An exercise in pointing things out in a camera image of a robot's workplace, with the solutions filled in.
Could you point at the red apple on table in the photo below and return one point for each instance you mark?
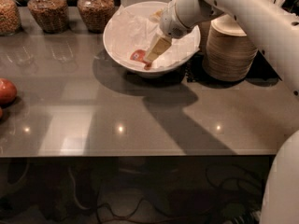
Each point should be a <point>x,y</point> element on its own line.
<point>8,91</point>

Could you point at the white ceramic bowl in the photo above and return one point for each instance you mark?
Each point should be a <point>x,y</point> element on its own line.
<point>149,73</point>

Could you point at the rear stack of paper bowls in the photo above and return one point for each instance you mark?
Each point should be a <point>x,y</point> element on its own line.
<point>204,30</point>

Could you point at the glass jar of snacks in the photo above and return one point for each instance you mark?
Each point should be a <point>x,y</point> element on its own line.
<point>96,13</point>
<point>10,20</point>
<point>50,15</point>

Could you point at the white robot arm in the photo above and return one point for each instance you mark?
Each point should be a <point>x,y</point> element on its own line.
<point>275,33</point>

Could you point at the right glass jar of snacks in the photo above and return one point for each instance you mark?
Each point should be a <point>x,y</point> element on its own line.
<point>96,13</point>

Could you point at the red apple with sticker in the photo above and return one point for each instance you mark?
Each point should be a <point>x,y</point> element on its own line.
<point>139,56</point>

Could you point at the black mesh mat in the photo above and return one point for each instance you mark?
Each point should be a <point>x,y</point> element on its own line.
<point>195,71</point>

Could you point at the stack of paper bowls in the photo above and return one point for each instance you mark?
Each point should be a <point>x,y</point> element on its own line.
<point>204,30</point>
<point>229,52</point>

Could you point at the middle glass jar of snacks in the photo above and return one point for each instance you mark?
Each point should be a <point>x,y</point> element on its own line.
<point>50,15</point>

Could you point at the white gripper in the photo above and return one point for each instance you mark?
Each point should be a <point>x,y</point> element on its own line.
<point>170,21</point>

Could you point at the white crumpled paper liner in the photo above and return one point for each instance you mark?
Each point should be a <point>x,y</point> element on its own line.
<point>130,31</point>

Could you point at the left glass jar of snacks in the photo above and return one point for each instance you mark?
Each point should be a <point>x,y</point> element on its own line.
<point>10,20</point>

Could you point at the front stack of paper bowls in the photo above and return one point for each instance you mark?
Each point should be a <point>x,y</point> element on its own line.
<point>229,52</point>

